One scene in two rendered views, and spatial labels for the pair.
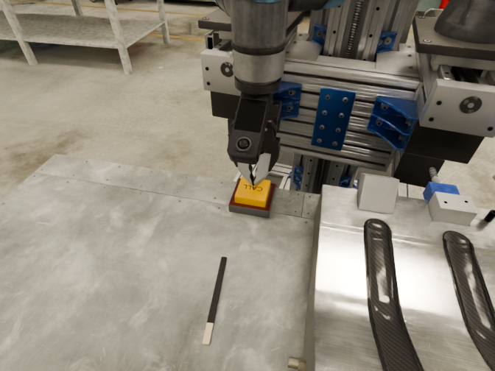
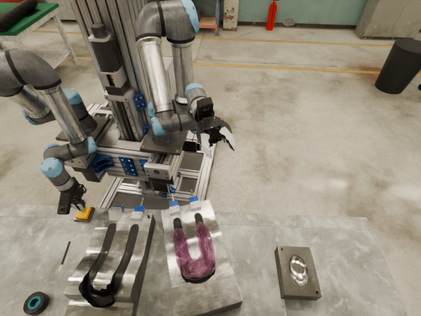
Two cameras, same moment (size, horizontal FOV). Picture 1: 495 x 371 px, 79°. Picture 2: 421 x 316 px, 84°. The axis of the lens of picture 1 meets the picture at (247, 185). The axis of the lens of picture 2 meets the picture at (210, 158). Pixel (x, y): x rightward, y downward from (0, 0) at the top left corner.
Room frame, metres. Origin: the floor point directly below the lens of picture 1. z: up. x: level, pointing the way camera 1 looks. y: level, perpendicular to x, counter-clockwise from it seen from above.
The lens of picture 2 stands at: (-0.29, -0.56, 1.94)
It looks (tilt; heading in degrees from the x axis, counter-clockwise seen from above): 48 degrees down; 349
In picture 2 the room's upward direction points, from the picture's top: straight up
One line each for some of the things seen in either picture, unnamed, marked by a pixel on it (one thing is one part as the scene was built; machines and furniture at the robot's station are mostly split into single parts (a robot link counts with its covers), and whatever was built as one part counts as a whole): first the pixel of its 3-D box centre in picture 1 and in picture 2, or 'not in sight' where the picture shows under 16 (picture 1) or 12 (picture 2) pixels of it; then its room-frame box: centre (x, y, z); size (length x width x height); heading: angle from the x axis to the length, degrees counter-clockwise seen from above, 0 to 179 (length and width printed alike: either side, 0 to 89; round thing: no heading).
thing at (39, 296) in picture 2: not in sight; (36, 303); (0.03, 0.11, 0.82); 0.08 x 0.08 x 0.04
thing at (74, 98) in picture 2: not in sight; (69, 103); (0.87, -0.01, 1.20); 0.13 x 0.12 x 0.14; 108
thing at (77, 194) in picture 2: (258, 110); (72, 190); (0.45, -0.02, 0.99); 0.09 x 0.08 x 0.12; 167
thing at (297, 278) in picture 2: not in sight; (296, 271); (-0.05, -0.99, 0.84); 0.20 x 0.15 x 0.07; 167
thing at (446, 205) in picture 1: (440, 193); (140, 209); (0.36, -0.32, 0.89); 0.13 x 0.05 x 0.05; 167
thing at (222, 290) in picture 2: not in sight; (196, 251); (0.11, -0.57, 0.86); 0.50 x 0.26 x 0.11; 4
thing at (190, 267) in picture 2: not in sight; (193, 247); (0.11, -0.56, 0.90); 0.26 x 0.18 x 0.08; 4
